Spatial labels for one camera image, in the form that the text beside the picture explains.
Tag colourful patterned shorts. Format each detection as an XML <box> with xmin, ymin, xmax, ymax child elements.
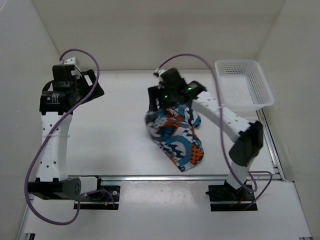
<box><xmin>144</xmin><ymin>104</ymin><xmax>205</xmax><ymax>172</ymax></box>

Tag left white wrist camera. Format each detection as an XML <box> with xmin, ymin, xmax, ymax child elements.
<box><xmin>59</xmin><ymin>56</ymin><xmax>81</xmax><ymax>76</ymax></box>

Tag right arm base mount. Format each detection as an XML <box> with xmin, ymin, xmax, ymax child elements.
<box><xmin>205</xmin><ymin>184</ymin><xmax>258</xmax><ymax>212</ymax></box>

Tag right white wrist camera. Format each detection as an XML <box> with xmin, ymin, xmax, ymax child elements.
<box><xmin>153</xmin><ymin>68</ymin><xmax>167</xmax><ymax>81</ymax></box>

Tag aluminium rail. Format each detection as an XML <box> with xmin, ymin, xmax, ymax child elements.
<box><xmin>100</xmin><ymin>175</ymin><xmax>227</xmax><ymax>182</ymax></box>
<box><xmin>256</xmin><ymin>109</ymin><xmax>287</xmax><ymax>182</ymax></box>

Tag white plastic basket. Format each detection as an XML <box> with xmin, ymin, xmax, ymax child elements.
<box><xmin>214</xmin><ymin>59</ymin><xmax>275</xmax><ymax>112</ymax></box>

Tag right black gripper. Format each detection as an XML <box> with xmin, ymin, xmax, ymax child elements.
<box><xmin>148</xmin><ymin>83</ymin><xmax>179</xmax><ymax>112</ymax></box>

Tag front aluminium rail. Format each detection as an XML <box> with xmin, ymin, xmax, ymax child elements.
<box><xmin>100</xmin><ymin>175</ymin><xmax>227</xmax><ymax>182</ymax></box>

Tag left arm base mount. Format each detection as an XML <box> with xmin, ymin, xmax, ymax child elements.
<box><xmin>79</xmin><ymin>178</ymin><xmax>121</xmax><ymax>211</ymax></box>

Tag right aluminium rail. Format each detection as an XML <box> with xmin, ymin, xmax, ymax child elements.
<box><xmin>256</xmin><ymin>109</ymin><xmax>287</xmax><ymax>182</ymax></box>

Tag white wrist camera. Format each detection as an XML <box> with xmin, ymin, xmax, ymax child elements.
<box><xmin>153</xmin><ymin>68</ymin><xmax>167</xmax><ymax>81</ymax></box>
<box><xmin>59</xmin><ymin>56</ymin><xmax>81</xmax><ymax>76</ymax></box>

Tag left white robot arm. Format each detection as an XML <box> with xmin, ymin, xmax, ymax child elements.
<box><xmin>26</xmin><ymin>61</ymin><xmax>104</xmax><ymax>200</ymax></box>

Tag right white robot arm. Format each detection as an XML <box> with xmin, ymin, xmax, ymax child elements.
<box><xmin>145</xmin><ymin>68</ymin><xmax>264</xmax><ymax>200</ymax></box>

